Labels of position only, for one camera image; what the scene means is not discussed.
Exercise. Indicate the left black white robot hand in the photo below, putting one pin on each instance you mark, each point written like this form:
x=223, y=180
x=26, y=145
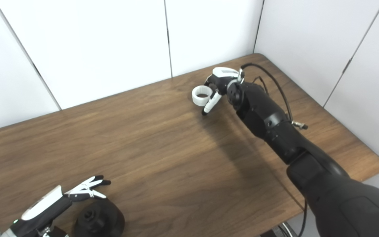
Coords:
x=44, y=205

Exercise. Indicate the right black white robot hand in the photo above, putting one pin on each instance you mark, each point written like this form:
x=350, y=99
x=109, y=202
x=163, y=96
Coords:
x=224, y=77

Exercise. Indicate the round black plastic part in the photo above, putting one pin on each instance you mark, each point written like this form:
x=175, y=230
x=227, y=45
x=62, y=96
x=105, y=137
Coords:
x=107, y=223

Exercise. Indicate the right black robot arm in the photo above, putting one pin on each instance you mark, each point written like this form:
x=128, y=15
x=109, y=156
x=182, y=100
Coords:
x=308, y=158

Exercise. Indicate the dark table base frame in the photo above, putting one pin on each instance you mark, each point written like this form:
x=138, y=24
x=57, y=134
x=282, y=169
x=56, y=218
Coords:
x=275, y=232

